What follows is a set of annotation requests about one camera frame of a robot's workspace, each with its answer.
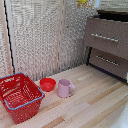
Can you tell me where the red shopping basket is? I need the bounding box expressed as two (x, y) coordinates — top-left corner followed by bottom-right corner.
(0, 72), (46, 125)

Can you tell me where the brown drawer cabinet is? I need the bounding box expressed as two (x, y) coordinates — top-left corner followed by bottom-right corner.
(83, 8), (128, 83)

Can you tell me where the silver drawer handle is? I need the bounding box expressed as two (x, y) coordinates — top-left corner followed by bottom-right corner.
(90, 32), (120, 43)
(95, 54), (121, 68)

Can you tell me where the pink plastic mug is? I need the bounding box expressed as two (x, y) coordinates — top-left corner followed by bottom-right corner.
(57, 78), (77, 99)

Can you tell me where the red plastic bowl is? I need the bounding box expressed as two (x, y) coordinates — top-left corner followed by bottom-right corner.
(39, 77), (57, 93)

